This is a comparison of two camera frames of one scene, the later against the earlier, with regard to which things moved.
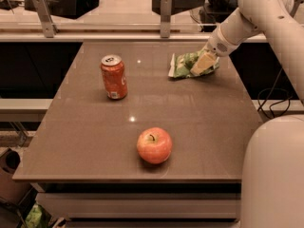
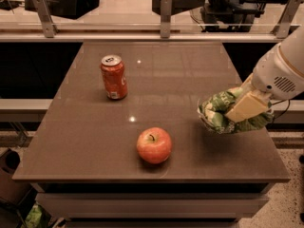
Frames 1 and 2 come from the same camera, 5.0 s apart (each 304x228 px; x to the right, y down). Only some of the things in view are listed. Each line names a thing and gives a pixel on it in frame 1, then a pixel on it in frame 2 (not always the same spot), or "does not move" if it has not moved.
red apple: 154,144 does not move
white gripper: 219,47 -> 275,74
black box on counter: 66,1 does not move
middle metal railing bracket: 165,16 does not move
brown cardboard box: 12,192 does not move
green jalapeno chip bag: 180,66 -> 213,107
